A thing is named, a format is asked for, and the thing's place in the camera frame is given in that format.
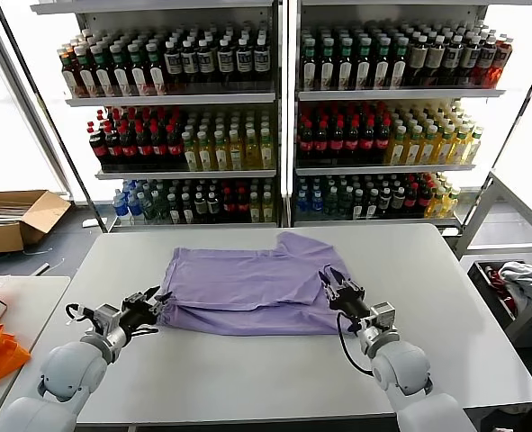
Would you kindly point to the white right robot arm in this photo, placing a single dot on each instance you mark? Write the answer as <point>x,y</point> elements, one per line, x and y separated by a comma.
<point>403,364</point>

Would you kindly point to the small white flat object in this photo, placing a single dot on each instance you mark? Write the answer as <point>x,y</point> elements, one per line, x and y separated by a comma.
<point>90,223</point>

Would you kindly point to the dark tea bottle white label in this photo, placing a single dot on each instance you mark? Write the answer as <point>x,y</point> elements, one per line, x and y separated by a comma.
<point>309,67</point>
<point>87,76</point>
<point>174,211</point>
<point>139,74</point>
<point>363,67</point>
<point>327,67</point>
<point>157,72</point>
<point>358,207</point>
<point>104,76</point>
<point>381,67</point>
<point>399,67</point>
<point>345,67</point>
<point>372,207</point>
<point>121,74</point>
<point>187,211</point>

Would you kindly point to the red patterned cloth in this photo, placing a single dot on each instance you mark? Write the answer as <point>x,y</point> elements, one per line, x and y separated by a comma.
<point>495,279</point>

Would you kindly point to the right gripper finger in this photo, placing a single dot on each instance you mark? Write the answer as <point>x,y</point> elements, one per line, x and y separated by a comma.
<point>344,284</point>
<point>328,288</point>

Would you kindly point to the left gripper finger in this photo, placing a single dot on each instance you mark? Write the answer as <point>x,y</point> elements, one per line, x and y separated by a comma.
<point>145,297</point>
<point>158,306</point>

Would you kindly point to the white grey crumpled cloth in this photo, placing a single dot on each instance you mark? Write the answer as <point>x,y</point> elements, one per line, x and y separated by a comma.
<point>524,279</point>

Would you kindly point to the black plastic crate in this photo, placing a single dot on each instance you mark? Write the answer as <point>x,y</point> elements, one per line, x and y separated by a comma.
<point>477,276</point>

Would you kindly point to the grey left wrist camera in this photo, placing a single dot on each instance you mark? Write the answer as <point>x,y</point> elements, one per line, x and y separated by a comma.
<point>108,317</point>

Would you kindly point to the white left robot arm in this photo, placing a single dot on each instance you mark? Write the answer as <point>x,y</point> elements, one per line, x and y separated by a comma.
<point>72,369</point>

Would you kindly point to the cola bottle red cap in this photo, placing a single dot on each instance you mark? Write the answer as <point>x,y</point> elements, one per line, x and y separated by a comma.
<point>159,150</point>
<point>424,201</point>
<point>351,144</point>
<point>321,144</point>
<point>144,150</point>
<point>336,144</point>
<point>228,208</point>
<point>411,202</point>
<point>367,144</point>
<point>129,150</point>
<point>382,144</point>
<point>174,150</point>
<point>306,144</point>
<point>114,150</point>
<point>242,208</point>
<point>99,150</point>

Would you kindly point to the green water bottle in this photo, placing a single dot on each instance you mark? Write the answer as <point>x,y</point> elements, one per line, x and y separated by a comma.
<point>331,204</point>
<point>147,209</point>
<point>345,204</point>

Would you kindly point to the dark bottle beige label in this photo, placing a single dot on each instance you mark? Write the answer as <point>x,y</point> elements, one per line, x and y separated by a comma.
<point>436,60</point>
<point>419,60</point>

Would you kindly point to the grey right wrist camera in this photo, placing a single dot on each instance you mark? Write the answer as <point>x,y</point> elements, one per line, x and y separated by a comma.
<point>385,315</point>

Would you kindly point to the white sticks bundle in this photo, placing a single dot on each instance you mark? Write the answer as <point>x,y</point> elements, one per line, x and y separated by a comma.
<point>0,217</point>

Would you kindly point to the small grey metal strip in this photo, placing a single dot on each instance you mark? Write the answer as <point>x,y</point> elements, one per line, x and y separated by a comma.
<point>40,269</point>

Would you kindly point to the blue water bottle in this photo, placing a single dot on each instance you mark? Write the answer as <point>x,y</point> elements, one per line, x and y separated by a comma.
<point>303,206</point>
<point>121,209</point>
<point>317,206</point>
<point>134,209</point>

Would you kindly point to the brown cardboard box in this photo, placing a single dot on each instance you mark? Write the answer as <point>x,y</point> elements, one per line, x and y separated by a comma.
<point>45,213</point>

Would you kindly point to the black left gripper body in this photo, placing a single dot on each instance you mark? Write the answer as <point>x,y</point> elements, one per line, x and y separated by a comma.
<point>135,319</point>

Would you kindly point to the yellow juice bottle white cap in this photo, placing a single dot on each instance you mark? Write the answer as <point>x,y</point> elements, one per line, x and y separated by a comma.
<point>437,204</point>
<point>429,150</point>
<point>460,150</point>
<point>236,156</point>
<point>191,157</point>
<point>473,150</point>
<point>398,150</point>
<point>451,204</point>
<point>267,210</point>
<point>413,150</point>
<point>445,150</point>
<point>255,210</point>
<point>221,156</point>
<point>205,157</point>
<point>266,155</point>
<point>251,155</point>

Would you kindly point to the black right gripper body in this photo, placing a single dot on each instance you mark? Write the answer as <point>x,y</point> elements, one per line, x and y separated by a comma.
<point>348,303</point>

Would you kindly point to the purple t-shirt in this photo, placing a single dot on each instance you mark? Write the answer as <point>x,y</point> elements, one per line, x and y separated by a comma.
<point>247,288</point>

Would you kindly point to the dark drink bottle black label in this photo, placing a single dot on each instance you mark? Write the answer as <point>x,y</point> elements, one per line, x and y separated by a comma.
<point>261,60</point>
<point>173,65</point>
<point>470,60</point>
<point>213,209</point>
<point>206,63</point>
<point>453,60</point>
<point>189,63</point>
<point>486,60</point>
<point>225,62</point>
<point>201,209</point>
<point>399,202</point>
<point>385,202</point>
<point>244,62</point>

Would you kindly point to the grey metal table frame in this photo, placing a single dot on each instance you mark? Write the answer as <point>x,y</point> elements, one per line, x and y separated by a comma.
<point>474,220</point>

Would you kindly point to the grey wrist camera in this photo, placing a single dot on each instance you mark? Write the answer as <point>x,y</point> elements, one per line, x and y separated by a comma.
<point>385,315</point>
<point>108,317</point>

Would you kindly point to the grey metal shelf rack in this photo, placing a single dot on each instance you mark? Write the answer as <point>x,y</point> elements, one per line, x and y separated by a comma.
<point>171,100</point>
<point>400,95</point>

